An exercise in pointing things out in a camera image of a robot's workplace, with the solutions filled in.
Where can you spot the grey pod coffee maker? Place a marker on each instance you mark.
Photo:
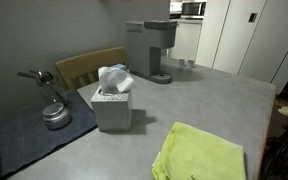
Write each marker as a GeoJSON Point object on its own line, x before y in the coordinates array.
{"type": "Point", "coordinates": [147, 46]}

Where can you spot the round metal tin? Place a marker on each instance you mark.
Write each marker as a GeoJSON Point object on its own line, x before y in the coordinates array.
{"type": "Point", "coordinates": [56, 116]}

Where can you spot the dark blue placemat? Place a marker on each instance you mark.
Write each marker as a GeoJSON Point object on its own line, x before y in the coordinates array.
{"type": "Point", "coordinates": [20, 140]}

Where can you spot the white tissue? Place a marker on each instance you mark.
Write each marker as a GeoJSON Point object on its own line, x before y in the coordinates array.
{"type": "Point", "coordinates": [115, 77]}

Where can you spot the wooden chair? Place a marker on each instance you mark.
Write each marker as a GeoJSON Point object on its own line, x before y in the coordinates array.
{"type": "Point", "coordinates": [84, 65]}

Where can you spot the glass jar with cutlery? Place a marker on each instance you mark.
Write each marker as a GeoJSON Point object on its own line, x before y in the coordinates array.
{"type": "Point", "coordinates": [52, 90]}

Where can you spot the yellow-green microfibre cloth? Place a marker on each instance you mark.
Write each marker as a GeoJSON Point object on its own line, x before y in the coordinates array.
{"type": "Point", "coordinates": [200, 156]}

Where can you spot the silver microwave oven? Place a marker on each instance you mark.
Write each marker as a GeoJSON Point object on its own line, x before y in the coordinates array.
{"type": "Point", "coordinates": [193, 9]}

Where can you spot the grey tissue box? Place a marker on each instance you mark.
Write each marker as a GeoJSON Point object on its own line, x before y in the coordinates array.
{"type": "Point", "coordinates": [112, 111]}

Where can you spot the white kitchen counter unit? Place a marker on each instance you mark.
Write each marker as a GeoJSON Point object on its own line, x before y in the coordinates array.
{"type": "Point", "coordinates": [185, 40]}

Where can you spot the white tall cabinet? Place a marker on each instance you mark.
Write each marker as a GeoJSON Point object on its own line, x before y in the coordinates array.
{"type": "Point", "coordinates": [247, 36]}

